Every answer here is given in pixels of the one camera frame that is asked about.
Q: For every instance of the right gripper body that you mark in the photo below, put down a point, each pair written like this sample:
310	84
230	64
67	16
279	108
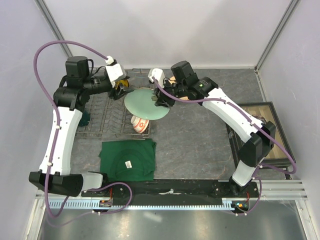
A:
176	89

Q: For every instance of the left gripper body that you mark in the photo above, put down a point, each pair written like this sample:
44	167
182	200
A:
97	84

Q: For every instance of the cream bird pattern plate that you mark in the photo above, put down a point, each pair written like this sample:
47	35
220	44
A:
172	80

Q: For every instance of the mint green flower plate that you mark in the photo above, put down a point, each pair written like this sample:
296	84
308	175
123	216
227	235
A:
140	104

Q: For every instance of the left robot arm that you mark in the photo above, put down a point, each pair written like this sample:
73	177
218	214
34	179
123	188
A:
75	89

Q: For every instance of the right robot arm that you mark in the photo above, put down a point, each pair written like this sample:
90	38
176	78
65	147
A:
187	87

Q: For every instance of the yellow patterned small plate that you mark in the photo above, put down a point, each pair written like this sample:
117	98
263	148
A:
124	82

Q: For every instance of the white red pattern bowl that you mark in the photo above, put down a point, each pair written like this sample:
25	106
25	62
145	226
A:
139	124

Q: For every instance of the dark green mug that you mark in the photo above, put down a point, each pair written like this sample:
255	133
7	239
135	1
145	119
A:
85	119

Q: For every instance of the folded green cloth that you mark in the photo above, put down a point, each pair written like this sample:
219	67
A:
128	160

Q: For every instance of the black glass lid box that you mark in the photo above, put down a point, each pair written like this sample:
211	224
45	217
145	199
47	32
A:
266	112

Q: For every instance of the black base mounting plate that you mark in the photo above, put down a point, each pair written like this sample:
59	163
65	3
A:
174	192

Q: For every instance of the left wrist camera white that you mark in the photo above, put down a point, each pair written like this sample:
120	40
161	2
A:
114	70

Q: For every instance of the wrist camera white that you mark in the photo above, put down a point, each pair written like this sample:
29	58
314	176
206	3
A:
156	73
114	70

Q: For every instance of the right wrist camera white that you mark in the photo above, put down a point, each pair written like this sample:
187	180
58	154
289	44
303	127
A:
156	73

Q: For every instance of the grey wire dish rack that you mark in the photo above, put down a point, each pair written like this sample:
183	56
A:
109	120

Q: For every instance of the blue slotted cable duct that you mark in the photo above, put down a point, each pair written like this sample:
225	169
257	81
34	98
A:
95	204

